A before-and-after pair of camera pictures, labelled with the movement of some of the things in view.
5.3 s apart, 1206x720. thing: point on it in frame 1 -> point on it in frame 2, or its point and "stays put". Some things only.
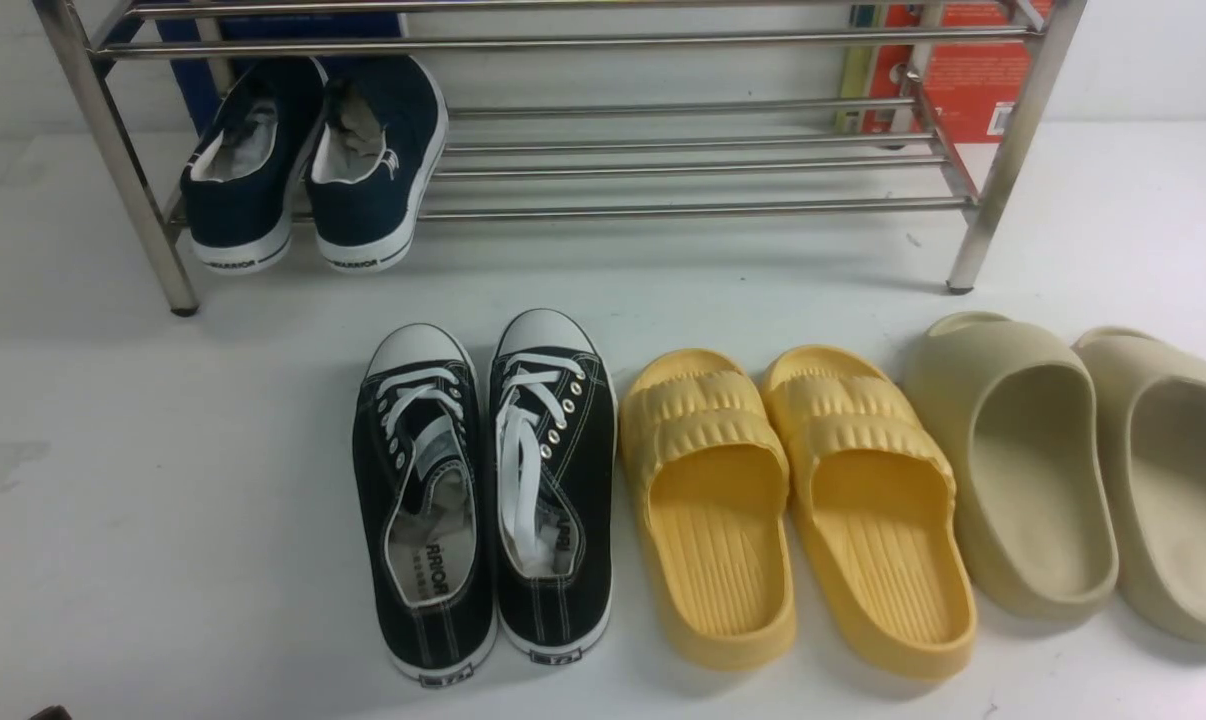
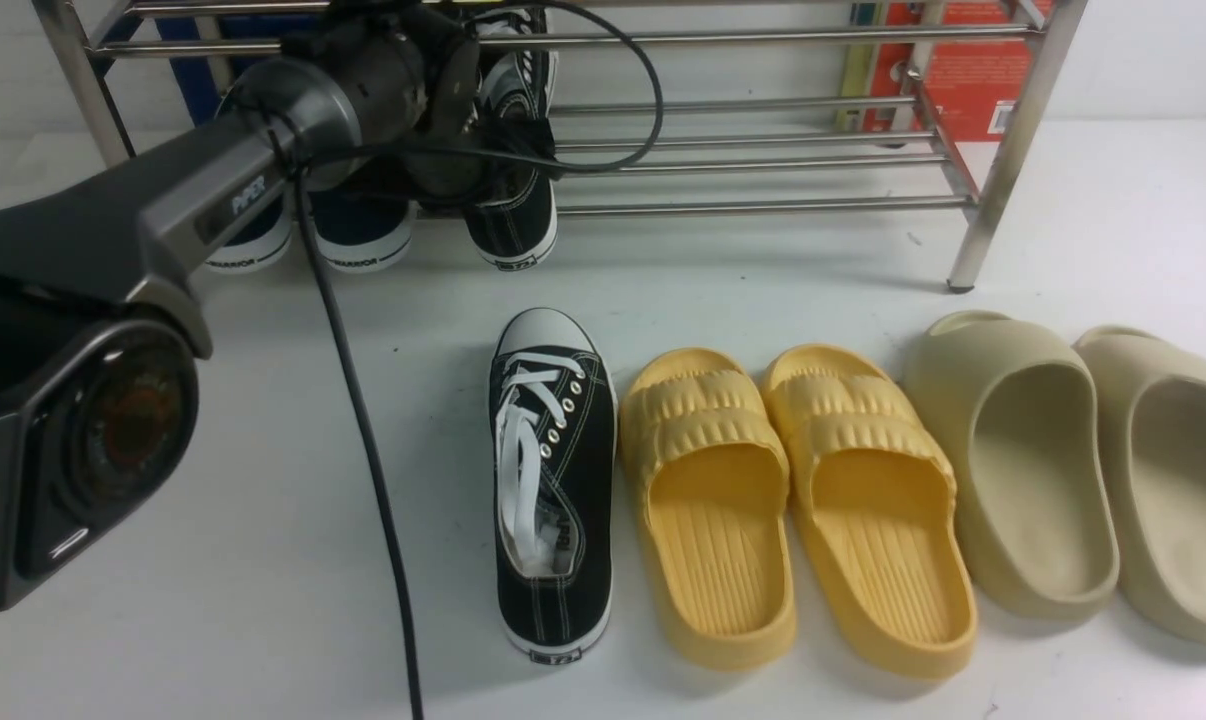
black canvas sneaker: (554, 445) stays put
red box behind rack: (971, 90) stays put
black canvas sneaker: (425, 506) -> (511, 219)
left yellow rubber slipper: (706, 463) stays put
